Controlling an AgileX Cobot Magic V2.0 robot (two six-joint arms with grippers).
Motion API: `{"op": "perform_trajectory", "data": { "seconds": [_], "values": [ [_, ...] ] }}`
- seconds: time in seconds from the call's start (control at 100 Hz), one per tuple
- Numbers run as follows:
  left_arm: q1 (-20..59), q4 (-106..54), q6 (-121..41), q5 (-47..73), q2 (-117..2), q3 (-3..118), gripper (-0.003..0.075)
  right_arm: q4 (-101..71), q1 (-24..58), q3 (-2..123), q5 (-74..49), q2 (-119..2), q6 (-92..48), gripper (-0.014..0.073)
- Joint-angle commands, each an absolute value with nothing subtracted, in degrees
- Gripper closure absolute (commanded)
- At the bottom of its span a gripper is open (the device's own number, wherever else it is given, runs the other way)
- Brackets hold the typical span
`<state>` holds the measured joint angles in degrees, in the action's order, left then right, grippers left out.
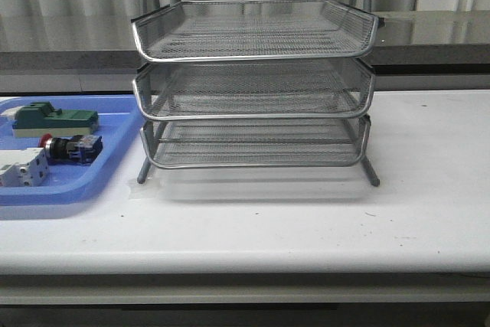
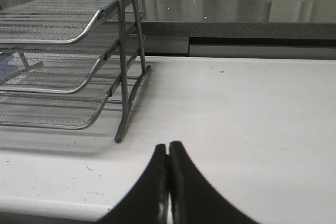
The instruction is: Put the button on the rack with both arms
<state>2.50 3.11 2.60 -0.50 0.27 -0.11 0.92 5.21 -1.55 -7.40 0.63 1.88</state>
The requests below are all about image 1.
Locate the silver rack frame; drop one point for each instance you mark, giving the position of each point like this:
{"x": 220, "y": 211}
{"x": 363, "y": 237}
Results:
{"x": 371, "y": 174}

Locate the green and beige switch block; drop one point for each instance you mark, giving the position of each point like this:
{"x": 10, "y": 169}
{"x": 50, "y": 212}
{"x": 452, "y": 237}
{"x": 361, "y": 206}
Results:
{"x": 38, "y": 118}

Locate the blue plastic tray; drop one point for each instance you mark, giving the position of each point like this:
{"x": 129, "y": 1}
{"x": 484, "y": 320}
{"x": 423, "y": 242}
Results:
{"x": 120, "y": 120}

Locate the silver mesh tray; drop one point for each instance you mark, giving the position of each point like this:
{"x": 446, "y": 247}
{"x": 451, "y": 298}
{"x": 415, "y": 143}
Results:
{"x": 202, "y": 31}
{"x": 240, "y": 143}
{"x": 270, "y": 89}

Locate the red emergency push button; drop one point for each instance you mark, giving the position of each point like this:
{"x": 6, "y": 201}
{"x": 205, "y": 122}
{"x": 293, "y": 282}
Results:
{"x": 79, "y": 149}

